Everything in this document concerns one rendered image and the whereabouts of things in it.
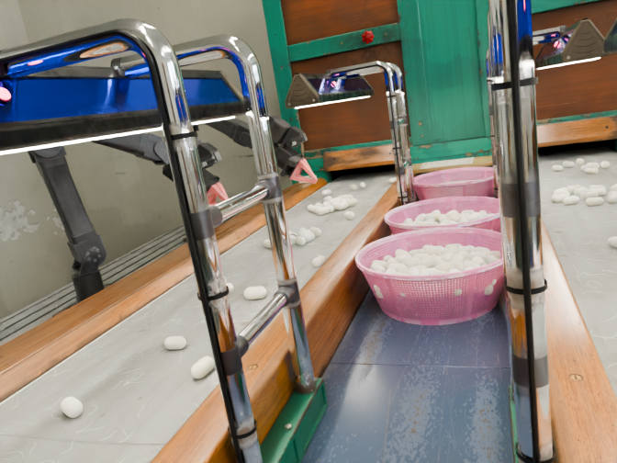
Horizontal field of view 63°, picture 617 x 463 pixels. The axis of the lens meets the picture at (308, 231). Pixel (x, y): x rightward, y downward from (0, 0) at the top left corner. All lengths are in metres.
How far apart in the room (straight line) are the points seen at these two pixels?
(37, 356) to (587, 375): 0.68
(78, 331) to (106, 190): 2.68
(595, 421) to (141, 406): 0.45
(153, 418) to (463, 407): 0.35
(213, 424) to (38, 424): 0.24
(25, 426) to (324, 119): 1.54
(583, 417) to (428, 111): 1.51
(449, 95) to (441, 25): 0.23
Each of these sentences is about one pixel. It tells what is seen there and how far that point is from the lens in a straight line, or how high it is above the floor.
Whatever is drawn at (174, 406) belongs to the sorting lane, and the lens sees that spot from 0.61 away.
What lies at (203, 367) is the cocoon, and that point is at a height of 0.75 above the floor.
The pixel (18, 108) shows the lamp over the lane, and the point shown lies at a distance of 0.48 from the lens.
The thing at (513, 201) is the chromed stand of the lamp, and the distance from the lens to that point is 0.34.
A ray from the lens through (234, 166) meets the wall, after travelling 3.02.
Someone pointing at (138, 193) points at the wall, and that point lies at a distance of 3.37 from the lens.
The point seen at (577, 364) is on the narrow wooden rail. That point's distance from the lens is 0.55.
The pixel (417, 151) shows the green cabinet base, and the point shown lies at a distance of 1.89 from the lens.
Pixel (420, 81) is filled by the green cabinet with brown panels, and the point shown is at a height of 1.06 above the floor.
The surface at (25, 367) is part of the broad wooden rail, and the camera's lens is 0.80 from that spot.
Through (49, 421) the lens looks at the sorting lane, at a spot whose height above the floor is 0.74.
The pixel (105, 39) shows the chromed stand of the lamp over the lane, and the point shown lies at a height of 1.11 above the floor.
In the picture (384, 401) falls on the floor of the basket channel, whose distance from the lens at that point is 0.66.
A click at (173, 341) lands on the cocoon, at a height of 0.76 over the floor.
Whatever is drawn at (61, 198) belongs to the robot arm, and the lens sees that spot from 1.24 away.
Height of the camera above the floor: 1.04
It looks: 14 degrees down
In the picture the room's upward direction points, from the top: 9 degrees counter-clockwise
